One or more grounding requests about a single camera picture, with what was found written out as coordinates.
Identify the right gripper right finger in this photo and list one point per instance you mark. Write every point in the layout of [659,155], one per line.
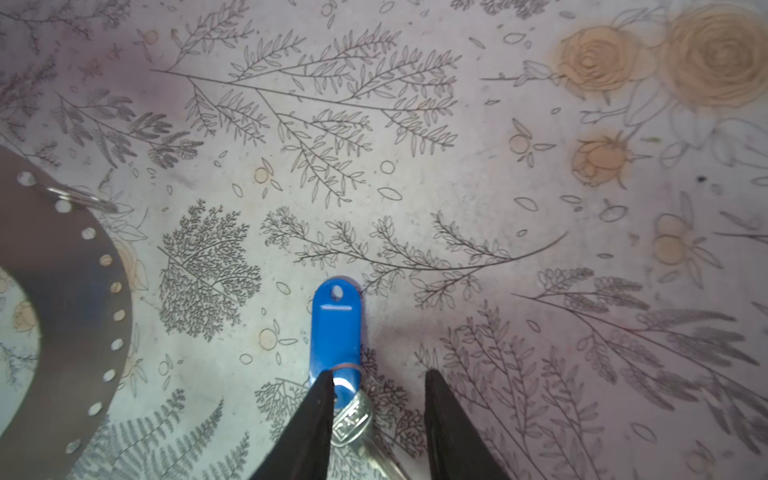
[454,447]

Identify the key with blue tag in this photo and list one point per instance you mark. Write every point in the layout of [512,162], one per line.
[336,347]

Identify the grey perforated metal ring disc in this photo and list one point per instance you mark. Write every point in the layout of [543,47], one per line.
[71,272]

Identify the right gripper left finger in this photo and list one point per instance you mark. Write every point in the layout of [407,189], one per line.
[303,450]

